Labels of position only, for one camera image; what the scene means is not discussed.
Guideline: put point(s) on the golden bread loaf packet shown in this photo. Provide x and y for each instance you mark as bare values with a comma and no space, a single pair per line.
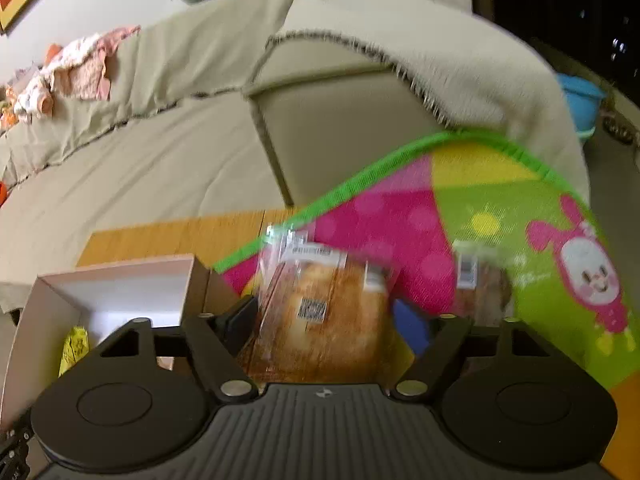
325,330

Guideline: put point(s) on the dark window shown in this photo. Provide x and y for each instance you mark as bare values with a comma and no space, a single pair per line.
550,0

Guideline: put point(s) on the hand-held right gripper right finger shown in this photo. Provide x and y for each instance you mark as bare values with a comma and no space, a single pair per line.
411,327

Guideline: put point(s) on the beige fringed throw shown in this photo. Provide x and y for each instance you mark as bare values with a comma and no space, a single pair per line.
450,60

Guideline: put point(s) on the colourful cartoon play mat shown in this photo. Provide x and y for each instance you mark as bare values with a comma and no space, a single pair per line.
400,210

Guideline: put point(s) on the yellow snack packet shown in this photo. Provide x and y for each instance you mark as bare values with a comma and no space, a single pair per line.
74,350

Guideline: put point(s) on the pink cardboard box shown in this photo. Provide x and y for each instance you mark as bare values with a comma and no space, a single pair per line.
125,290

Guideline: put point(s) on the pile of pink clothes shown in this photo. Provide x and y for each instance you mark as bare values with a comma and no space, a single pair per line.
82,67

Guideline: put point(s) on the beige sofa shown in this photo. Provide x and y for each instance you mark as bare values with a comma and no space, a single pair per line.
325,125

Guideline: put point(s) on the blue plastic basin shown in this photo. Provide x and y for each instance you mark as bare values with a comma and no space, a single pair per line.
580,97

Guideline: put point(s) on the green plastic basin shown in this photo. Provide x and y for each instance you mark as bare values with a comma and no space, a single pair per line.
585,135

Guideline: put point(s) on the round bread bun packet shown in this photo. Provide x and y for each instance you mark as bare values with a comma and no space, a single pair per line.
487,282

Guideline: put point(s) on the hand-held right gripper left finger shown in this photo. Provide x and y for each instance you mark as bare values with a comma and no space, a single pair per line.
244,319

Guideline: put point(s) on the small yellow plush toys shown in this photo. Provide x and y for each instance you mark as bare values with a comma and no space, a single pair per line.
7,110

